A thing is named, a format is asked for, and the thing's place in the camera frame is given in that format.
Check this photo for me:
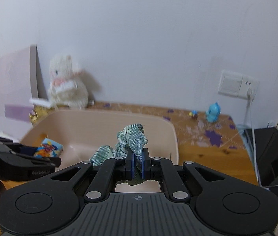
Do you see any white wall switch socket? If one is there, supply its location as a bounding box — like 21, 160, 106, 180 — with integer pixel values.
218, 70, 259, 101

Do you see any gold snack bag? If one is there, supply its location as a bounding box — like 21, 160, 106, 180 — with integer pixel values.
29, 105, 49, 125

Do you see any black box beside table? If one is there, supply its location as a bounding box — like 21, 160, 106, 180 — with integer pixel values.
244, 127, 278, 187

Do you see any small duck figurine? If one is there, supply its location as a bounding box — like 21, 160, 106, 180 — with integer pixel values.
188, 110, 198, 120

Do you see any beige plastic storage basket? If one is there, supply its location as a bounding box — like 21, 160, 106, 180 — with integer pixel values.
19, 109, 180, 194

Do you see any blue bird figurine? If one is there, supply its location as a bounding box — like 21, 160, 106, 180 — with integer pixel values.
206, 102, 221, 123

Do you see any white plush lamb toy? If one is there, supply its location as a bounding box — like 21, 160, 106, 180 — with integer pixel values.
48, 54, 95, 109

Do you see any green checkered cloth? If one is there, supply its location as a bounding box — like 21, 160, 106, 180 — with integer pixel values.
90, 124, 148, 186

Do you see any colourful cartoon card pack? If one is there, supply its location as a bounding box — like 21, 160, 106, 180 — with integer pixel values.
33, 138, 63, 158

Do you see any white open cardboard box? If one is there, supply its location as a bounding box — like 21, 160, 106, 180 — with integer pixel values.
29, 98, 55, 109

